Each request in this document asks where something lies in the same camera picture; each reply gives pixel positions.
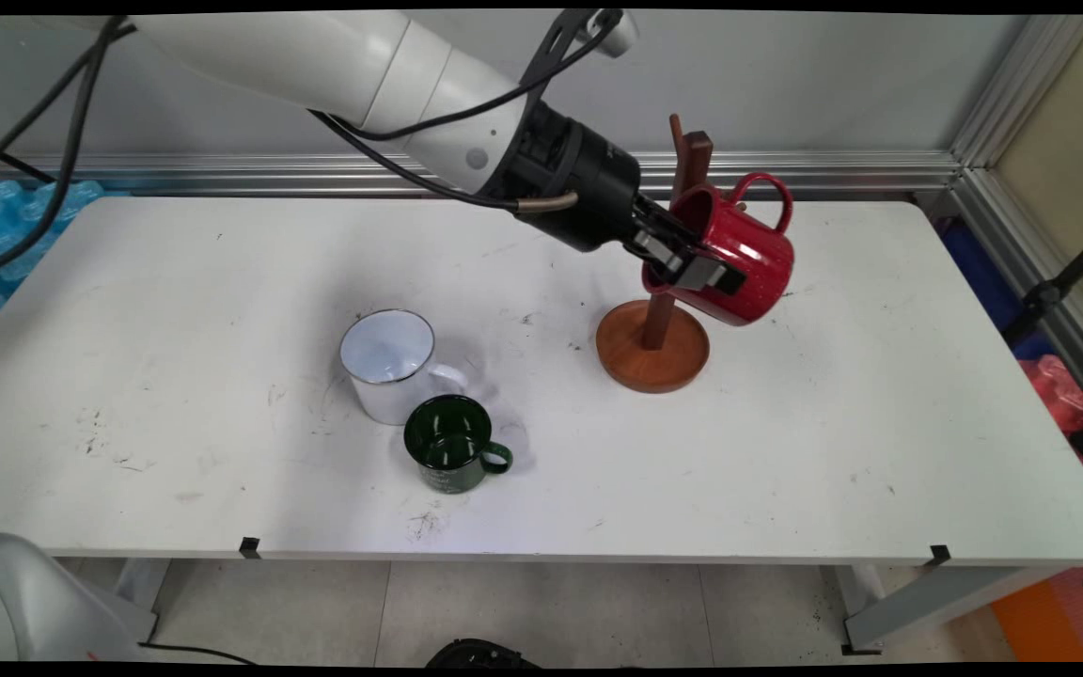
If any dark green enamel mug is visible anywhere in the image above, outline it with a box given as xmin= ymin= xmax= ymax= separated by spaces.
xmin=403 ymin=394 xmax=514 ymax=496

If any red plastic object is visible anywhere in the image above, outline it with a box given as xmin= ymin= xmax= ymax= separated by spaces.
xmin=1019 ymin=354 xmax=1083 ymax=513

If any white enamel mug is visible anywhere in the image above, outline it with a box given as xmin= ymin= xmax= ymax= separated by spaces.
xmin=339 ymin=309 xmax=471 ymax=427

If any blue plastic crate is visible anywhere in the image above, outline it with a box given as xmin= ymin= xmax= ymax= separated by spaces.
xmin=938 ymin=218 xmax=1055 ymax=360

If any wooden mug stand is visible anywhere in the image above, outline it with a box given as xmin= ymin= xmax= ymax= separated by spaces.
xmin=595 ymin=113 xmax=714 ymax=394

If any blue bubble wrap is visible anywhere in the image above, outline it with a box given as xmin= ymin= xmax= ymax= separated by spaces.
xmin=0 ymin=179 xmax=108 ymax=344

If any thin black hanging cable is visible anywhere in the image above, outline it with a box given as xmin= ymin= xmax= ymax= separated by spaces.
xmin=0 ymin=136 xmax=58 ymax=185

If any black floor cable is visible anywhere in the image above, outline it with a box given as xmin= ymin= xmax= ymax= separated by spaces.
xmin=137 ymin=641 xmax=262 ymax=667

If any horizontal aluminium frame rail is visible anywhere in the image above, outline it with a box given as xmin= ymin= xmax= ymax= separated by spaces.
xmin=0 ymin=149 xmax=964 ymax=198

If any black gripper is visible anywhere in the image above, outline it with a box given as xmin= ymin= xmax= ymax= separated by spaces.
xmin=502 ymin=100 xmax=749 ymax=294

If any grey table leg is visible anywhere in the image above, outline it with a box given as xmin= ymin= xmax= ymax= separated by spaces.
xmin=822 ymin=564 xmax=1055 ymax=656
xmin=112 ymin=559 xmax=172 ymax=617

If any grey rounded machine cover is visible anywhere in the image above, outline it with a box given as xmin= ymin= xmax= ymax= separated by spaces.
xmin=0 ymin=533 xmax=163 ymax=663

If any orange floor object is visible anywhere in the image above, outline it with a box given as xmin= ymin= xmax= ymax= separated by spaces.
xmin=989 ymin=562 xmax=1083 ymax=663

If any black tripod pole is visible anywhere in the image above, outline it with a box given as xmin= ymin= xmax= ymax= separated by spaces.
xmin=1002 ymin=218 xmax=1083 ymax=347

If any angled aluminium frame post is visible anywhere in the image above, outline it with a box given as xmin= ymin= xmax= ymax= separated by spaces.
xmin=948 ymin=13 xmax=1083 ymax=429

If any red enamel mug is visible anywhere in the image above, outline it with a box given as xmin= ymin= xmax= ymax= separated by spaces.
xmin=641 ymin=172 xmax=796 ymax=328

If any thick black hanging cable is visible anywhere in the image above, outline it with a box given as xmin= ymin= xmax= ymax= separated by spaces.
xmin=0 ymin=17 xmax=133 ymax=281

